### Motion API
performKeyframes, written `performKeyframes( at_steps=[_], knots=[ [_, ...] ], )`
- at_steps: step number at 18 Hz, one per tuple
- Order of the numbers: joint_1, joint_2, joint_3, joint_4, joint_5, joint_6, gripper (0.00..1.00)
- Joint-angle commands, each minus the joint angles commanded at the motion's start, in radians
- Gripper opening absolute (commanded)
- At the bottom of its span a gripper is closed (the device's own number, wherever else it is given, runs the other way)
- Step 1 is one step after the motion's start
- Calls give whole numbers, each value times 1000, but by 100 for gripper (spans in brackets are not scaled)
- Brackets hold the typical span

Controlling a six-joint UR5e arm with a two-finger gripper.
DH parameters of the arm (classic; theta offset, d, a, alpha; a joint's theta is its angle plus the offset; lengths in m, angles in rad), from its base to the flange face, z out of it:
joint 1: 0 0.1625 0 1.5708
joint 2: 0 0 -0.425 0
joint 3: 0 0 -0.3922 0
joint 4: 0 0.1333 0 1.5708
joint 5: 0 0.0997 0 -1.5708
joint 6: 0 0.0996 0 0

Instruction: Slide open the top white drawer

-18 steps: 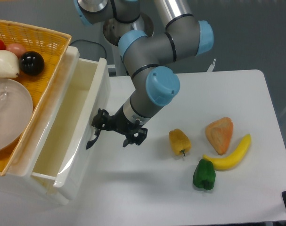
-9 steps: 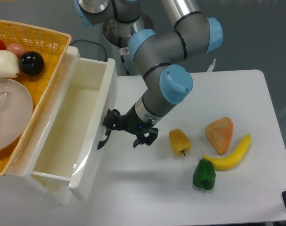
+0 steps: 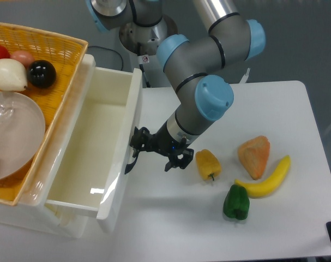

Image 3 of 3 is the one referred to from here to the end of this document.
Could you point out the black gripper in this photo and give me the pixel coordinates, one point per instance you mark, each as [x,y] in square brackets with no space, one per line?
[179,156]

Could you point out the white drawer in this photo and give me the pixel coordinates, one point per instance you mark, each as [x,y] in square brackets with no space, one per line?
[91,180]

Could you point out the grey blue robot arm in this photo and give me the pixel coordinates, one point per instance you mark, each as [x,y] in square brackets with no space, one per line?
[189,66]

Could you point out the white drawer cabinet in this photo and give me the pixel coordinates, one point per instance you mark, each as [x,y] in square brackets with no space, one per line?
[31,211]

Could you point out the yellow toy bell pepper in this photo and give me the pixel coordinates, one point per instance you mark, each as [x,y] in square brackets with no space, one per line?
[207,164]

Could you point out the orange toy fruit slice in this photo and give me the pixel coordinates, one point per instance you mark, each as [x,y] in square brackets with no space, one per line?
[253,156]

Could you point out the green toy bell pepper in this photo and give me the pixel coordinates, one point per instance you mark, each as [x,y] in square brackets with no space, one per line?
[237,203]

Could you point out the yellow toy banana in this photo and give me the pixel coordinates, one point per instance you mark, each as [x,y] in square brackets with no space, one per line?
[269,185]

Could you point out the yellow woven basket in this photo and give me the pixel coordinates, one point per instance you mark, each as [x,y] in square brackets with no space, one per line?
[57,59]

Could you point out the black toy ball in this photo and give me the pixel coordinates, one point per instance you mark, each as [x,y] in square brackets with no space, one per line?
[41,74]

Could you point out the pink toy fruit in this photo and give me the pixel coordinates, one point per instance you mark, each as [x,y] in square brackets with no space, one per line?
[24,57]

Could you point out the clear plastic wrap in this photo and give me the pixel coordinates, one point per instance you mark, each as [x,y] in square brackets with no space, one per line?
[6,107]

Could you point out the white toy onion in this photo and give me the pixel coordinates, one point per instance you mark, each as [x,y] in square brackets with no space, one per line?
[13,75]

